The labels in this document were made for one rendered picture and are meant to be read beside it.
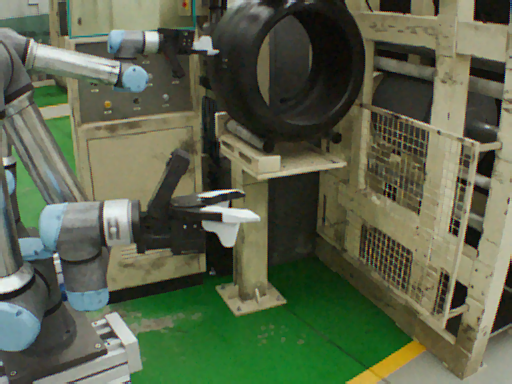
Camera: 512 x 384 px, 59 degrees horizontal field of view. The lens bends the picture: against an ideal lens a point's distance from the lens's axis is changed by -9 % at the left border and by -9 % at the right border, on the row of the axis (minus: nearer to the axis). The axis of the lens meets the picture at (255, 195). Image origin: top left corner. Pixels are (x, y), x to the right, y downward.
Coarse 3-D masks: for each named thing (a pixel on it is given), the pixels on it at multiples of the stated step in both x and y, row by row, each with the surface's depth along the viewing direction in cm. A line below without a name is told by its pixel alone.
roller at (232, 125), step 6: (234, 120) 194; (228, 126) 194; (234, 126) 189; (240, 126) 186; (234, 132) 190; (240, 132) 184; (246, 132) 180; (252, 132) 178; (246, 138) 179; (252, 138) 175; (258, 138) 172; (264, 138) 170; (252, 144) 176; (258, 144) 171; (264, 144) 167; (270, 144) 168; (264, 150) 168; (270, 150) 169
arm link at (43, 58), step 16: (0, 32) 118; (16, 48) 117; (32, 48) 120; (48, 48) 123; (32, 64) 121; (48, 64) 123; (64, 64) 125; (80, 64) 127; (96, 64) 129; (112, 64) 132; (128, 64) 141; (96, 80) 131; (112, 80) 133; (128, 80) 133; (144, 80) 135
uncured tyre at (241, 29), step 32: (256, 0) 153; (288, 0) 152; (320, 0) 156; (224, 32) 159; (256, 32) 151; (320, 32) 189; (352, 32) 165; (256, 64) 154; (320, 64) 194; (352, 64) 171; (224, 96) 165; (256, 96) 158; (320, 96) 196; (352, 96) 174; (256, 128) 167; (288, 128) 168; (320, 128) 173
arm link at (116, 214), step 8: (112, 200) 78; (120, 200) 78; (128, 200) 79; (104, 208) 76; (112, 208) 76; (120, 208) 76; (128, 208) 77; (104, 216) 75; (112, 216) 75; (120, 216) 76; (128, 216) 76; (104, 224) 75; (112, 224) 75; (120, 224) 75; (128, 224) 76; (104, 232) 75; (112, 232) 75; (120, 232) 76; (128, 232) 76; (112, 240) 76; (120, 240) 77; (128, 240) 77
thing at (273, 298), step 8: (216, 288) 248; (224, 288) 247; (232, 288) 248; (224, 296) 240; (264, 296) 239; (272, 296) 240; (280, 296) 240; (232, 304) 234; (240, 304) 234; (248, 304) 234; (256, 304) 234; (264, 304) 234; (272, 304) 234; (280, 304) 236; (240, 312) 228; (248, 312) 229
